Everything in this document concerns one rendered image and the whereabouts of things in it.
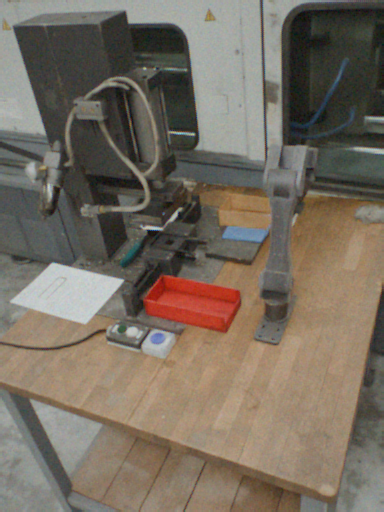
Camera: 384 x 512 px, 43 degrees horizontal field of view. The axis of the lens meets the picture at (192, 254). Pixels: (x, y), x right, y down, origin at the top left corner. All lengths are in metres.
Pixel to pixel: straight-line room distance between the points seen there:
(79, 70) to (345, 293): 0.95
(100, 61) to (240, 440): 0.96
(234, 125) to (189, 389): 1.14
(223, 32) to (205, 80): 0.20
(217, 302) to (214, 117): 0.87
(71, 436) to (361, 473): 1.22
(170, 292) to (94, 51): 0.70
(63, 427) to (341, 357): 1.48
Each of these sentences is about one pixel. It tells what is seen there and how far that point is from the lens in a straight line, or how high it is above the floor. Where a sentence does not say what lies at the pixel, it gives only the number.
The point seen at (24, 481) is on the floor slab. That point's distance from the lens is 2.35.
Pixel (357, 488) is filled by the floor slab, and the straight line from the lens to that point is 2.15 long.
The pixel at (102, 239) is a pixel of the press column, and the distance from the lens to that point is 1.65.
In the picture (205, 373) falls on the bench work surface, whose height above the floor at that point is 0.90.
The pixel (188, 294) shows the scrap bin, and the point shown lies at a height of 0.91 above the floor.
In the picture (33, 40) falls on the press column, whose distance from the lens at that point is 1.45.
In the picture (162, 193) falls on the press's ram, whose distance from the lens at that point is 1.44.
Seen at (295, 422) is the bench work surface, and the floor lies 0.90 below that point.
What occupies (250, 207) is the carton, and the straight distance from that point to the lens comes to 1.82.
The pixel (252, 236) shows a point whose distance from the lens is 1.66.
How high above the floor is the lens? 1.88
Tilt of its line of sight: 36 degrees down
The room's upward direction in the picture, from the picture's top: 8 degrees counter-clockwise
